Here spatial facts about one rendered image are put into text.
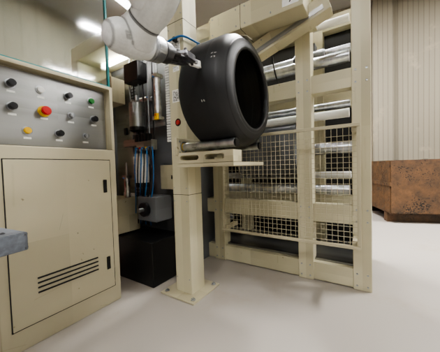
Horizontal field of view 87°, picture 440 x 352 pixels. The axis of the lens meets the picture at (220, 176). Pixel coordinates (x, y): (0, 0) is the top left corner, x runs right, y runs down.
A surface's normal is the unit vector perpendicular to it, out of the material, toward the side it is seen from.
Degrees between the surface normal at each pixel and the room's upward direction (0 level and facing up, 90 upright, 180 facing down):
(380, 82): 90
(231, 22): 90
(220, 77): 91
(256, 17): 90
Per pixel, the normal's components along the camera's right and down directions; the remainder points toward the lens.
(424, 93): -0.42, 0.04
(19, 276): 0.84, 0.00
